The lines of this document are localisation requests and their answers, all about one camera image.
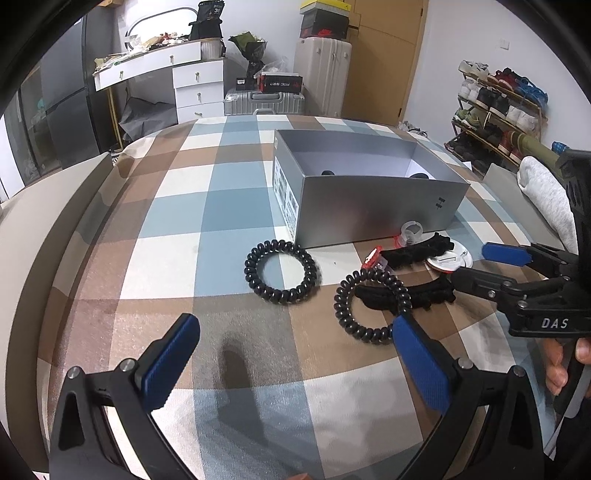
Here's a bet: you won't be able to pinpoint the black curved hair comb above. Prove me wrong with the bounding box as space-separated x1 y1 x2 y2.
381 233 455 270
353 276 456 311

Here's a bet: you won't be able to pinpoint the black spiral hair tie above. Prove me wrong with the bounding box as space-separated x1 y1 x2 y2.
243 239 320 306
334 268 413 345

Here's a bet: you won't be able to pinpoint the right hand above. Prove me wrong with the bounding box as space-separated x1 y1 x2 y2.
542 338 591 396

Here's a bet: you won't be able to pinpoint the white rolled blanket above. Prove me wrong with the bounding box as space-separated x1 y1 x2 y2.
517 156 579 254

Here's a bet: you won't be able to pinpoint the olive green rolled mat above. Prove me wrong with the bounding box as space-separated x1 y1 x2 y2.
517 133 559 168

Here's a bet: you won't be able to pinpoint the blue plaid cloth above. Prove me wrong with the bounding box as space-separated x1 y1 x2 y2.
552 141 568 155

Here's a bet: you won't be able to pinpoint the shoe rack with shoes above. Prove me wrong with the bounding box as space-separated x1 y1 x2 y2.
445 60 549 176

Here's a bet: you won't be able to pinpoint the grey open cardboard box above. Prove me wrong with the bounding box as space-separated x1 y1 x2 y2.
273 130 470 248

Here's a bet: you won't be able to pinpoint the plaid bed sheet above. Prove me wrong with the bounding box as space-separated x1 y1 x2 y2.
27 114 574 480

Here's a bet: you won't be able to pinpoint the wooden door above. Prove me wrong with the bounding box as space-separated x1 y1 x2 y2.
342 0 429 126

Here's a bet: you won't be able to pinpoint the white upright suitcase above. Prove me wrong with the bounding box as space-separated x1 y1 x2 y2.
294 37 352 118

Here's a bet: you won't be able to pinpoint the black red box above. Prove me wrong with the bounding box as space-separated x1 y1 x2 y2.
257 73 303 94

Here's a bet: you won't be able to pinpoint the stacked shoe boxes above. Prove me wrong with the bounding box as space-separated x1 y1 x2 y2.
300 0 352 40

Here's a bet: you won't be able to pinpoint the dark grey refrigerator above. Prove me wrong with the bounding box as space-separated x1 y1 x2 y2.
5 7 117 176

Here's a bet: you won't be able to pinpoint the silver suitcase lying flat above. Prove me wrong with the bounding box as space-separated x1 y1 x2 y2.
223 90 305 116

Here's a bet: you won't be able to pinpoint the white desk with drawers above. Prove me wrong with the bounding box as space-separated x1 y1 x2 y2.
93 40 225 123

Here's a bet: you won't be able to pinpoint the black bag on desk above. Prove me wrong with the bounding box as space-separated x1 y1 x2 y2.
189 0 225 40

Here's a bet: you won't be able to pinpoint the red clear plastic ring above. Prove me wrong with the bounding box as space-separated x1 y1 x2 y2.
393 221 425 248
361 246 392 273

